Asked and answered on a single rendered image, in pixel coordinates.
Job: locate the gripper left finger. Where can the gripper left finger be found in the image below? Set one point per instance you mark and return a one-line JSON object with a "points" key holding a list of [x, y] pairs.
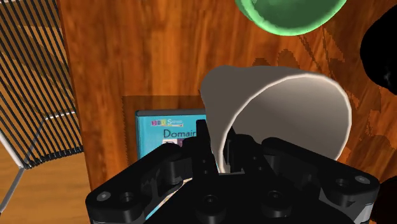
{"points": [[139, 180]]}

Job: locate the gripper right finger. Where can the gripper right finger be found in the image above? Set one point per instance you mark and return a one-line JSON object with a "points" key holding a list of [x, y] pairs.
{"points": [[310, 170]]}

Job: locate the white cup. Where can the white cup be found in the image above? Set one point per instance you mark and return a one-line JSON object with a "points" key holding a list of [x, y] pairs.
{"points": [[279, 108]]}

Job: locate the blue book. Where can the blue book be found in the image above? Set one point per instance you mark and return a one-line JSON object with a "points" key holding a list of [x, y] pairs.
{"points": [[152, 139]]}

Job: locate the brown wooden table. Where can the brown wooden table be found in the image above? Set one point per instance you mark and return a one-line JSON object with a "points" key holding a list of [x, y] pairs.
{"points": [[124, 62]]}

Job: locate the black rounded object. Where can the black rounded object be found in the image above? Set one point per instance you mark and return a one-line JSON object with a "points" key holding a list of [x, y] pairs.
{"points": [[381, 52]]}

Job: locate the green bowl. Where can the green bowl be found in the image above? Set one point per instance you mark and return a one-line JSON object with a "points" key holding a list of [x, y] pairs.
{"points": [[288, 15]]}

